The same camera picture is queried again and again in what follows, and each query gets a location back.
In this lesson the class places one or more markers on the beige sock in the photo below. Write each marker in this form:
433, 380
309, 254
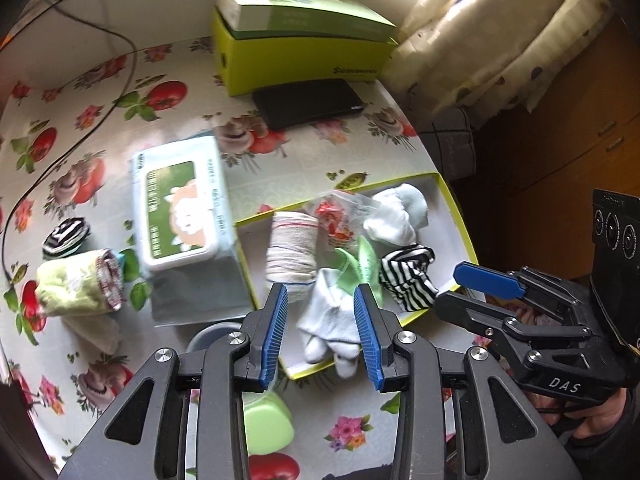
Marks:
292, 255

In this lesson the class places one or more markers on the green square case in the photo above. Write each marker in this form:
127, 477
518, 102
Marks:
265, 420

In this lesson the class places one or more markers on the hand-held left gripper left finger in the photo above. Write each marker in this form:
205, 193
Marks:
272, 337

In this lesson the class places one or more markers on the black smartphone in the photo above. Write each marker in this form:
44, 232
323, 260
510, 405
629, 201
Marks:
305, 102

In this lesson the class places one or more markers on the green white carton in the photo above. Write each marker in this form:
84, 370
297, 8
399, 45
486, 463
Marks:
320, 15

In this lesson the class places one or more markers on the grey plastic pouch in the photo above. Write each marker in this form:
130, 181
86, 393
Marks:
200, 295

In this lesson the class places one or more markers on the wet wipes pack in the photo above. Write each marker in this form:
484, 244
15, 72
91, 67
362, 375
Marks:
180, 205

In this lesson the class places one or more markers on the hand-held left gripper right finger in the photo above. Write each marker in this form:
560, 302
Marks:
367, 340

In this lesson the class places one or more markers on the clear plastic bag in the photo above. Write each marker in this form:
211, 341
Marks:
340, 217

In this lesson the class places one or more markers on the green towel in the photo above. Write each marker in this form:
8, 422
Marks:
70, 282

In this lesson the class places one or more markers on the grey checked cushion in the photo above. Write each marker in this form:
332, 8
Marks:
450, 145

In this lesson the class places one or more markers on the person's right hand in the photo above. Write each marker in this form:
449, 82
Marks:
595, 420

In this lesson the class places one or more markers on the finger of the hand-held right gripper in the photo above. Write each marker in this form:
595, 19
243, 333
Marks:
475, 315
487, 280

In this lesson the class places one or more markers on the floral tablecloth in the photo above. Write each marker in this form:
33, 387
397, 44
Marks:
310, 160

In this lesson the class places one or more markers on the lime green shoe box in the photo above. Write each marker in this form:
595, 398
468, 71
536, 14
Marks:
280, 67

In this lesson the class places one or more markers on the wooden cabinet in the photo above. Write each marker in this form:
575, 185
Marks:
565, 135

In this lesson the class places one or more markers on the pale green sock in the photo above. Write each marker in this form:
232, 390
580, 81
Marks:
327, 310

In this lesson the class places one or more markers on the black white striped sock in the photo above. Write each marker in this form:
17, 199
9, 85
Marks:
405, 280
65, 237

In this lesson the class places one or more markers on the cream spotted curtain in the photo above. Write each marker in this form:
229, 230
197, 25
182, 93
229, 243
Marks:
500, 45

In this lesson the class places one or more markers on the small bright green cloth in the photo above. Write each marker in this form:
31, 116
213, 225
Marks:
367, 260

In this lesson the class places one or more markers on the lime cardboard tray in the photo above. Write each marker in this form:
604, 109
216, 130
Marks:
445, 230

